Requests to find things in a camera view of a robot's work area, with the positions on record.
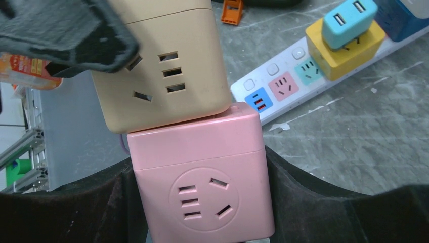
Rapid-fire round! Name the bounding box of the teal small plug adapter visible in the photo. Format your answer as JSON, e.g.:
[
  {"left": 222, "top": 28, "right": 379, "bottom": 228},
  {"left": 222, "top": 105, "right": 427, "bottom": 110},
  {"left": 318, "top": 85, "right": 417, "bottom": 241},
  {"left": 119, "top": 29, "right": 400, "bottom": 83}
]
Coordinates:
[{"left": 322, "top": 0, "right": 378, "bottom": 50}]

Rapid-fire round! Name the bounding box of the white cube adapter with picture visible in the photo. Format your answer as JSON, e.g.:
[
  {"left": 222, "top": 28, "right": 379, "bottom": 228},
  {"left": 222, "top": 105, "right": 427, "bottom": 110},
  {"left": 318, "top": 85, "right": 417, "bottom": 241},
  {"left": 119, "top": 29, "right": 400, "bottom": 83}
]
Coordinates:
[{"left": 401, "top": 0, "right": 428, "bottom": 19}]

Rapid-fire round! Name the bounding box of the tan wooden cube adapter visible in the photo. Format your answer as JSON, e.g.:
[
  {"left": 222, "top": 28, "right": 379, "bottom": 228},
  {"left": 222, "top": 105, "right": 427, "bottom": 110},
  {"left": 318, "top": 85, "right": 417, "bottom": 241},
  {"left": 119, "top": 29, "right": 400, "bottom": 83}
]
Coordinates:
[{"left": 92, "top": 1, "right": 231, "bottom": 134}]

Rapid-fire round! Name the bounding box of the black tool case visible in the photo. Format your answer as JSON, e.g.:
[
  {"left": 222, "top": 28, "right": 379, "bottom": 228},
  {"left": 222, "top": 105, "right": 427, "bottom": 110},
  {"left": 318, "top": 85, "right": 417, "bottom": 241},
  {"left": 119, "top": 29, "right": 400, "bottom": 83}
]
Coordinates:
[{"left": 215, "top": 0, "right": 302, "bottom": 25}]

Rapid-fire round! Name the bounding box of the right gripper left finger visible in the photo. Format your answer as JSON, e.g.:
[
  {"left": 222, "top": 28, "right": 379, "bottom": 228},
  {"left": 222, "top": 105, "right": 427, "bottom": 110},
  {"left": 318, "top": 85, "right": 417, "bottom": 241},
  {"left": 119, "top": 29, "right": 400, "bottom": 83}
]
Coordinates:
[{"left": 1, "top": 158, "right": 148, "bottom": 242}]

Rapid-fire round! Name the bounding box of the pink cube adapter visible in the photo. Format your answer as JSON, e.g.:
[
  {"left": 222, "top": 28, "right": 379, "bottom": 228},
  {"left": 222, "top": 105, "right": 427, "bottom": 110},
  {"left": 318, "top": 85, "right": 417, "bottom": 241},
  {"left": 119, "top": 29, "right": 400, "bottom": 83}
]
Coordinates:
[{"left": 127, "top": 102, "right": 275, "bottom": 242}]

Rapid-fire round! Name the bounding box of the white power strip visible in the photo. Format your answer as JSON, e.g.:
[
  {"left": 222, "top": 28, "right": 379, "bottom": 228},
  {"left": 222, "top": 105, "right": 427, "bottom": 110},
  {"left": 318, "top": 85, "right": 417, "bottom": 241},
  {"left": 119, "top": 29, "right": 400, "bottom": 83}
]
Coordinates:
[{"left": 230, "top": 27, "right": 428, "bottom": 125}]

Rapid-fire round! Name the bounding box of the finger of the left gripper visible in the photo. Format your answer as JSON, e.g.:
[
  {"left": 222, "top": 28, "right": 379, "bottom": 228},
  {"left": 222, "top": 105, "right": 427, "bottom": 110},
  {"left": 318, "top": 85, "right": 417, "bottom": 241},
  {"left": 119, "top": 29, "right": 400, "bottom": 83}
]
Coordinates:
[{"left": 1, "top": 1, "right": 139, "bottom": 78}]

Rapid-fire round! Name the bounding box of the yellow cube adapter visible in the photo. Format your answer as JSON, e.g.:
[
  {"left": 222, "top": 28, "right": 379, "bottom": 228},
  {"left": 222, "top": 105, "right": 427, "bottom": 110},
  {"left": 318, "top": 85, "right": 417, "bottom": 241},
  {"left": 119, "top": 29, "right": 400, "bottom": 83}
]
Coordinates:
[{"left": 305, "top": 19, "right": 385, "bottom": 81}]

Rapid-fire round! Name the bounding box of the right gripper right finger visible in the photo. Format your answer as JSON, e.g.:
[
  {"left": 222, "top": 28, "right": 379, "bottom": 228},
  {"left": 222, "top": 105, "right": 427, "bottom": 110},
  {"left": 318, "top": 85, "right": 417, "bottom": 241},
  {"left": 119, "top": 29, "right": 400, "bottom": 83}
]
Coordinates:
[{"left": 266, "top": 148, "right": 428, "bottom": 242}]

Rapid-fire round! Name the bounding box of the dark blue cube adapter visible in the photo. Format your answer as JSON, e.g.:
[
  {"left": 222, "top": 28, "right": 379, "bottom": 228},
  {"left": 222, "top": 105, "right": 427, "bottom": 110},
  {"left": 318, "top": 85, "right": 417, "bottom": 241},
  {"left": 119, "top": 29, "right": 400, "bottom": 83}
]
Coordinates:
[{"left": 374, "top": 0, "right": 428, "bottom": 42}]

